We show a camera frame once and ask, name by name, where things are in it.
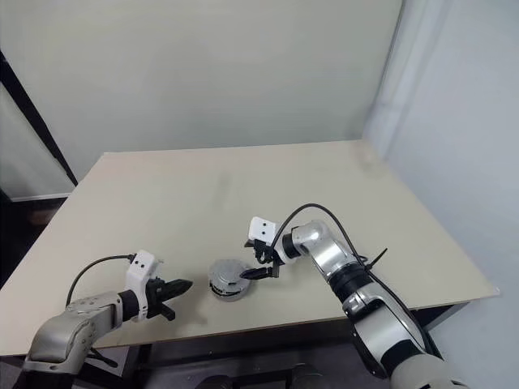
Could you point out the black zip tie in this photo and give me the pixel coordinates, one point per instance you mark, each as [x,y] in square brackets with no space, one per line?
[377,257]

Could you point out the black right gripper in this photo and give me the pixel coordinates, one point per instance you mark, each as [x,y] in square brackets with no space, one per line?
[264,254]

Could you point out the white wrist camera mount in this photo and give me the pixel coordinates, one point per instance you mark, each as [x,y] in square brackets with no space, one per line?
[261,229]
[140,269]

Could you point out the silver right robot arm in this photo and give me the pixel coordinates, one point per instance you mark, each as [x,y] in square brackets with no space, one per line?
[357,291]

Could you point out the black diagonal bar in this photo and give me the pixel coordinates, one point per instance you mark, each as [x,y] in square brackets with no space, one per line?
[28,109]

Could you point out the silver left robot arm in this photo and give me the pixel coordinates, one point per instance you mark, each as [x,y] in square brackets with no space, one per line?
[73,320]

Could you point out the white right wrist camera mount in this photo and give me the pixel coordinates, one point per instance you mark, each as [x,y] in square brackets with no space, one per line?
[261,229]

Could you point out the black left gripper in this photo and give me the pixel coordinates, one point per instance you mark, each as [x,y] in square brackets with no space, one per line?
[154,297]

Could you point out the silver tape roll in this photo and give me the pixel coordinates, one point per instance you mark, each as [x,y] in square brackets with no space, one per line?
[233,292]

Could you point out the silver motor cover circuit board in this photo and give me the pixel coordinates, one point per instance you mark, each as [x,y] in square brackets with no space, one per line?
[227,270]

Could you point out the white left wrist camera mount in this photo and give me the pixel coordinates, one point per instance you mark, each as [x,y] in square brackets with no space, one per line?
[140,269]

